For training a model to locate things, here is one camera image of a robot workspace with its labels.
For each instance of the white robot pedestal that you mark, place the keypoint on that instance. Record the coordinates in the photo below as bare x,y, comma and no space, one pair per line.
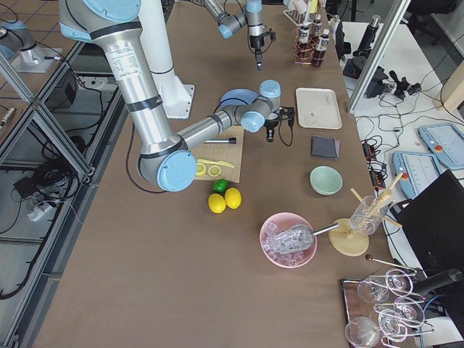
177,97

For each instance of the pile of clear ice cubes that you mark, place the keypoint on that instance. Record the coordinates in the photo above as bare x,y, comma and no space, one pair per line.
272,248

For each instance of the grey folded cloth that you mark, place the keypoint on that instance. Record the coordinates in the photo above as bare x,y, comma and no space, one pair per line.
325,147

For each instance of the clear glass on stand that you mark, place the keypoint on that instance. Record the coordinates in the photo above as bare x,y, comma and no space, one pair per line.
366,219

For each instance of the blue teach pendant right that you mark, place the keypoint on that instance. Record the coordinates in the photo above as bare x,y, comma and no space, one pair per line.
419,170

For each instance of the tea bottle front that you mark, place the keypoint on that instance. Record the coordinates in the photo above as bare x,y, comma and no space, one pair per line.
320,48

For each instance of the lemon slice near board edge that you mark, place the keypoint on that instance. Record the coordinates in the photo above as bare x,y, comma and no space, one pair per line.
201,169

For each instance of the green bowl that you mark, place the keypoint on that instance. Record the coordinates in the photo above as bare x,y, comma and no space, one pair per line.
325,180

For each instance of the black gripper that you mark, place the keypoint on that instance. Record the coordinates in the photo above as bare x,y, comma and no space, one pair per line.
270,127
256,40

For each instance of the lemon slice inner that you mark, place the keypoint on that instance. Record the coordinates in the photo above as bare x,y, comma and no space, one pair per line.
214,171

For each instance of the tea bottle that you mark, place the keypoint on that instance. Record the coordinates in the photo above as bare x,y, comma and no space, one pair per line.
320,48
316,29
303,40

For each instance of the aluminium frame post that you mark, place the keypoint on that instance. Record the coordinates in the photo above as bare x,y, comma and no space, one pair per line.
392,20

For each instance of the yellow lemon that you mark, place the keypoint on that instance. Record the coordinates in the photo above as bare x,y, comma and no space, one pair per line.
216,203
233,198

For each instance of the wooden glass stand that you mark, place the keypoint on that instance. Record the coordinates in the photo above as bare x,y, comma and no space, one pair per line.
351,237

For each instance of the wine glass tray rack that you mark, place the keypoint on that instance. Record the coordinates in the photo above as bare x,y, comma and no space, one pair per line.
383,310

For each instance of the wooden cutting board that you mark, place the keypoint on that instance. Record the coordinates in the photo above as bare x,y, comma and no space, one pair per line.
231,153

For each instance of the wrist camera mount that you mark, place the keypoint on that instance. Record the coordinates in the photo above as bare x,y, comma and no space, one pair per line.
285,113
272,34

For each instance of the cream rabbit tray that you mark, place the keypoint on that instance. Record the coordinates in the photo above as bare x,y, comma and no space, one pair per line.
318,108

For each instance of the pink cup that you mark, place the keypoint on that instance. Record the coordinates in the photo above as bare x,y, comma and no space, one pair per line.
300,6

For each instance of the tea bottle middle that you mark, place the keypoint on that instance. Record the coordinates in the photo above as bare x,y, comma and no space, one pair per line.
316,29

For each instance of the yellow lemon near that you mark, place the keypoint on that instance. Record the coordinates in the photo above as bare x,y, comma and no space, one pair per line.
216,203

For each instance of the pink bowl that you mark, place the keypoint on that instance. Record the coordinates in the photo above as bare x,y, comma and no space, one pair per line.
286,220

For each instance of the black monitor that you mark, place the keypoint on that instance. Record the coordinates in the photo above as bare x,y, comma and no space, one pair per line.
433,225

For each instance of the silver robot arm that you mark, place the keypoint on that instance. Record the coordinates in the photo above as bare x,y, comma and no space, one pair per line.
250,17
133,37

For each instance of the copper wire bottle rack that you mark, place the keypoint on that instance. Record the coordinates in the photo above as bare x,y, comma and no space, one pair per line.
308,59

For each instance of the yellow plastic knife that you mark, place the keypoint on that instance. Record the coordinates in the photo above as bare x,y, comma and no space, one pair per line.
212,162

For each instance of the tea bottle top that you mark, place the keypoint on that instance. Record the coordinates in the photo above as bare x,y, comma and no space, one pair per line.
303,40

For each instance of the blue round plate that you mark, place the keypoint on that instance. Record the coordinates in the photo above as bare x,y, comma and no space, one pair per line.
238,96

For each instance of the steel muddler with black tip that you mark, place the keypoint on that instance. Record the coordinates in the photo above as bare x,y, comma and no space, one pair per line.
231,140

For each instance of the green lime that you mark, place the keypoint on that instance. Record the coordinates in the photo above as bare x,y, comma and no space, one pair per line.
220,186

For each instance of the steel ice scoop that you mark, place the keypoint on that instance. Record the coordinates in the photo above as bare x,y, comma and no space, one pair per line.
301,237

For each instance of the yellow lemon far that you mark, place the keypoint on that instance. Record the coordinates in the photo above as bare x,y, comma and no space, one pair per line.
233,198

